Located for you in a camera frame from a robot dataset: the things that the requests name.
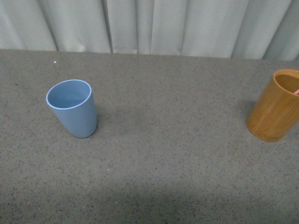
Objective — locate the grey pleated curtain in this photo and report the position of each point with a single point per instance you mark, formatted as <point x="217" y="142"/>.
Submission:
<point x="251" y="29"/>

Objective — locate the bamboo chopstick holder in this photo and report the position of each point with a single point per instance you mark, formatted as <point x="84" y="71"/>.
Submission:
<point x="277" y="109"/>

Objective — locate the blue plastic cup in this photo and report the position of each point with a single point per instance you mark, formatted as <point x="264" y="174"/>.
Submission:
<point x="73" y="104"/>

